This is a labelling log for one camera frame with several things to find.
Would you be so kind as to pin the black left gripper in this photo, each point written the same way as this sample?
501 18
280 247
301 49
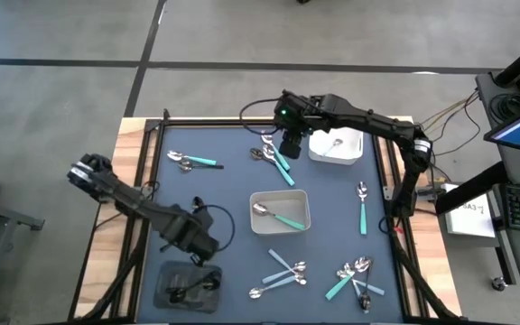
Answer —
183 223

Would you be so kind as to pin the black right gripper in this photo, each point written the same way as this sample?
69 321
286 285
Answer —
300 113

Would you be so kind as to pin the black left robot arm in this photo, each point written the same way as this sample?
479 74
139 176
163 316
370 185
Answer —
124 198

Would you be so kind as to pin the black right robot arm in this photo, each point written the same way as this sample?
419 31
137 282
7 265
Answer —
377 122

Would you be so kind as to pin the dark translucent plastic bin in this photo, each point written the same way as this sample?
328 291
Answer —
183 275

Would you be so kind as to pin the white plastic bin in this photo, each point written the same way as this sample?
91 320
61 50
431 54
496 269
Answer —
350 151

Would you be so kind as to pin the blue table mat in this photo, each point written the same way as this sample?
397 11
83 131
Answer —
242 253

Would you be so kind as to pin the beige plastic bin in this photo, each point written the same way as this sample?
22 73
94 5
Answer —
282 201

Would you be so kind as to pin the small red tag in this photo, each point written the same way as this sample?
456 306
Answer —
394 229

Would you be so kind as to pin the black square beam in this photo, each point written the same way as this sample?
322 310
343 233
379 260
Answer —
472 187

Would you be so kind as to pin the white paper sheet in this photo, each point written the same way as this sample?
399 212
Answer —
467 221

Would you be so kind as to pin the cart caster wheel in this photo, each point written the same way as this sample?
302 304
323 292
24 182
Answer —
499 284

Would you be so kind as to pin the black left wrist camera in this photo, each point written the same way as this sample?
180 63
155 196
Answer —
206 248

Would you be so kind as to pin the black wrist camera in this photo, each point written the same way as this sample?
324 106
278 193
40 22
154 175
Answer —
291 145
206 248

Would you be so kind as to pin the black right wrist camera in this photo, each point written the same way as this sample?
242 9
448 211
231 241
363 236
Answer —
291 145

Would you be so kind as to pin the black aluminium table frame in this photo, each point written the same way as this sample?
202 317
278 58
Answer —
197 123

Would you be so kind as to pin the silver metal bracket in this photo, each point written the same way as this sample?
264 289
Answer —
389 192

